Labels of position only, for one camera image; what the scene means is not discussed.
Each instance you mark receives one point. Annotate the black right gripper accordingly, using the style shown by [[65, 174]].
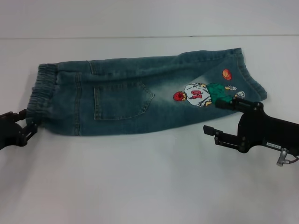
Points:
[[268, 135]]

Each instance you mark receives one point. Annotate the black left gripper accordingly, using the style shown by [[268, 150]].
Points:
[[10, 133]]

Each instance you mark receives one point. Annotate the blue denim shorts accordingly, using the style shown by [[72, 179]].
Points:
[[140, 102]]

